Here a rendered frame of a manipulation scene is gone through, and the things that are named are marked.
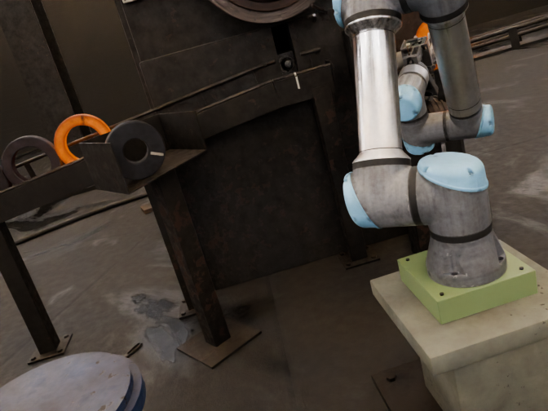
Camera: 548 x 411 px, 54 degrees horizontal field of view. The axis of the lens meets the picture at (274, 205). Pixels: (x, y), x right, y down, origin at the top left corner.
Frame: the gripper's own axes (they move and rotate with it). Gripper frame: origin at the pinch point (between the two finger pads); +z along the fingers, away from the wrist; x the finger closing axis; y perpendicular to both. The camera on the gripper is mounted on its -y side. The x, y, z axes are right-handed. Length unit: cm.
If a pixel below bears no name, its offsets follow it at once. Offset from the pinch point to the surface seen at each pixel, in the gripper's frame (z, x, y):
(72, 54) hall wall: 383, 554, -85
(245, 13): 2, 52, 22
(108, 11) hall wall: 430, 501, -59
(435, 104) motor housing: 5.3, 3.3, -22.3
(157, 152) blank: -51, 61, 10
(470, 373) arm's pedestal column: -86, -15, -27
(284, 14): 7.8, 42.2, 16.7
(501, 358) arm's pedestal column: -82, -20, -27
